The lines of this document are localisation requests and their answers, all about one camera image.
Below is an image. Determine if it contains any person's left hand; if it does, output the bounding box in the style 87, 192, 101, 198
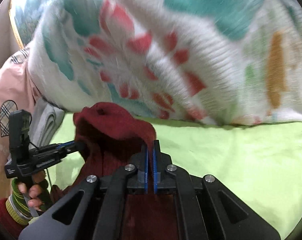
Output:
18, 171, 46, 212

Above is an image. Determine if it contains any light green bed sheet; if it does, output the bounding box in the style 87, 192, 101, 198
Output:
47, 112, 302, 239

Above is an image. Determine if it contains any grey folded garment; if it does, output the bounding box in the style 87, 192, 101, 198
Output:
29, 98, 65, 149

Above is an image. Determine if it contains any pink heart-print pillow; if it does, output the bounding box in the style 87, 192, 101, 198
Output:
0, 48, 41, 200

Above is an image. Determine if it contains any white floral quilt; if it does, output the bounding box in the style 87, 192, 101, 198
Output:
28, 0, 302, 126

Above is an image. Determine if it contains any dark red knit sweater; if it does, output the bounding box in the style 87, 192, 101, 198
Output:
49, 101, 179, 240

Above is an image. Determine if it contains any gold-framed landscape painting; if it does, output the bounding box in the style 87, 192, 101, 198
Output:
8, 0, 41, 48

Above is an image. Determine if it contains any black cable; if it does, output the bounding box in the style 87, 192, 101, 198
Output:
28, 141, 53, 188

